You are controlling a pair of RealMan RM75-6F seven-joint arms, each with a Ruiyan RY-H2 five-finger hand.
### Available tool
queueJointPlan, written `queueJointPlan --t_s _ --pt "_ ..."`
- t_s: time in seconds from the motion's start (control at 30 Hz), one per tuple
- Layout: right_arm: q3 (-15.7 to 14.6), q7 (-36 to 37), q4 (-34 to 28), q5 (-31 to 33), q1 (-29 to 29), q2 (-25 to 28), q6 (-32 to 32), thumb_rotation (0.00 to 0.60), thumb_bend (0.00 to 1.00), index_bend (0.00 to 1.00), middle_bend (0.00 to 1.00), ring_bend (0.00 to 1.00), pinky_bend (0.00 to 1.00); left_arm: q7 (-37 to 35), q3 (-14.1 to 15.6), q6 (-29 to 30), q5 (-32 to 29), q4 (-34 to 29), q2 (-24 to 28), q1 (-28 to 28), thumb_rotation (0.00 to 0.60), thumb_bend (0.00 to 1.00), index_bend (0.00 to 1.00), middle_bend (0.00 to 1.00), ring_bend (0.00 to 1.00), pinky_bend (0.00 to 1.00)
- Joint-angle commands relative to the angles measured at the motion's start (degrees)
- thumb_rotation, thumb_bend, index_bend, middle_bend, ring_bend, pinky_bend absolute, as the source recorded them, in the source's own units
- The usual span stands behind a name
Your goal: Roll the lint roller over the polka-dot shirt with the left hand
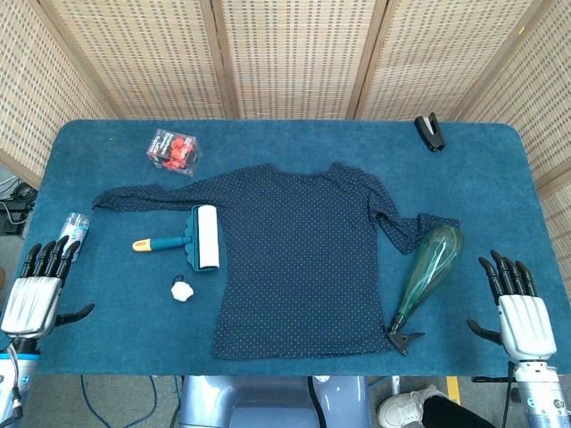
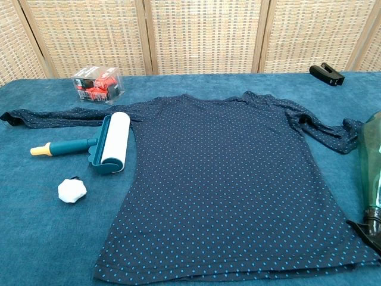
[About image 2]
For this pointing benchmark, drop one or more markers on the green transparent spray bottle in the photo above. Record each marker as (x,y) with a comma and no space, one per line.
(372,175)

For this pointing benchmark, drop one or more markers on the crumpled white paper ball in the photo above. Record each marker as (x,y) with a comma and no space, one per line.
(71,191)

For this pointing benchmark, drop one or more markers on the clear box with red items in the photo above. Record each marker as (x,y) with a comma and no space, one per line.
(98,85)

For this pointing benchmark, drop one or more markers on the teal lint roller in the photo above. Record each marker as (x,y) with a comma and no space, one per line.
(111,143)

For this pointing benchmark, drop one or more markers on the blue terry table cloth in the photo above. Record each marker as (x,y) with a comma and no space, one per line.
(44,232)

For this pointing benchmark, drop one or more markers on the woven rattan folding screen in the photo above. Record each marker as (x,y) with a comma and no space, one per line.
(190,35)

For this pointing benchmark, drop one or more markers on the navy polka dot shirt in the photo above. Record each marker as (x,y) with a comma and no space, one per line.
(220,178)

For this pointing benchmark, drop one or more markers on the black plastic clip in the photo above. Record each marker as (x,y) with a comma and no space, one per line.
(327,75)

